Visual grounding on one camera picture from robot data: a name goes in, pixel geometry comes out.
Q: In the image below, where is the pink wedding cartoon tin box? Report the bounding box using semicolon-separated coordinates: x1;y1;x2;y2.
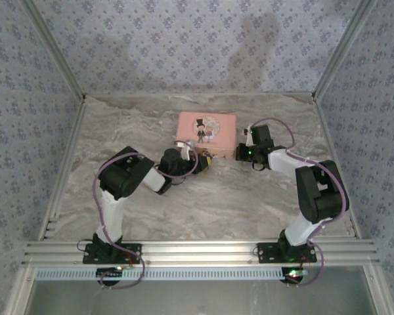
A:
175;110;238;161

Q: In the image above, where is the small controller board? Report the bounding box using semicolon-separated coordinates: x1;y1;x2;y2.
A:
96;266;125;280
281;267;309;284

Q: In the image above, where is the grey metal panel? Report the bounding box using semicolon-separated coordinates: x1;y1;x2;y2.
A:
28;278;374;315

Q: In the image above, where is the aluminium frame cross rail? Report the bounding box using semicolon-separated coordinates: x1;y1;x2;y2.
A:
21;238;380;267

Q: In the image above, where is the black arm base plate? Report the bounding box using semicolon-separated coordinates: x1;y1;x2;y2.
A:
82;242;143;264
257;241;318;264

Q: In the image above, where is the white slotted cable duct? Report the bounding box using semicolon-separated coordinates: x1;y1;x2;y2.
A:
35;266;316;282

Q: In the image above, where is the aluminium frame side rail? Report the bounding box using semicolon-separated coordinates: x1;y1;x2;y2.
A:
38;94;88;241

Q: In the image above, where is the aluminium frame corner post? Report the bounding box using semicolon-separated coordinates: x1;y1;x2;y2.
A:
311;0;379;100
19;0;87;100

